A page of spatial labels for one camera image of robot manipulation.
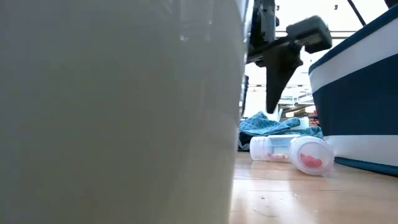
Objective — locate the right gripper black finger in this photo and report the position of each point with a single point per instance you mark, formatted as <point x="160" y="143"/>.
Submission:
<point x="245" y="96"/>
<point x="281" y="71"/>

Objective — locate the clear pill bottle red pills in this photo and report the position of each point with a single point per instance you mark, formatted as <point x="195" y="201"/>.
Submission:
<point x="259" y="148"/>
<point x="311" y="155"/>

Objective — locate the navy and white fabric basket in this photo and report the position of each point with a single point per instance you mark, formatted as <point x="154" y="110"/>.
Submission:
<point x="357" y="102"/>

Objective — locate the translucent grey plastic bin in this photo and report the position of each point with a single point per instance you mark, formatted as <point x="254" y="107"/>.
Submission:
<point x="109" y="109"/>

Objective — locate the blue patterned cloth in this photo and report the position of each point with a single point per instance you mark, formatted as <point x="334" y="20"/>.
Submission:
<point x="264" y="126"/>

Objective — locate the small white container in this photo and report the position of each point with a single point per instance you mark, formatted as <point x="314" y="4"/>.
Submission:
<point x="303" y="123"/>

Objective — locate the distant shelf with red items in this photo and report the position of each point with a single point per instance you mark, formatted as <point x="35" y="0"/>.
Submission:
<point x="314" y="119"/>

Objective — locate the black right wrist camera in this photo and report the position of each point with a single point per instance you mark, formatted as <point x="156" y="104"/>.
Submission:
<point x="311" y="32"/>

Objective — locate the black metal rig frame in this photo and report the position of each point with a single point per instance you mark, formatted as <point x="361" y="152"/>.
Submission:
<point x="357" y="13"/>

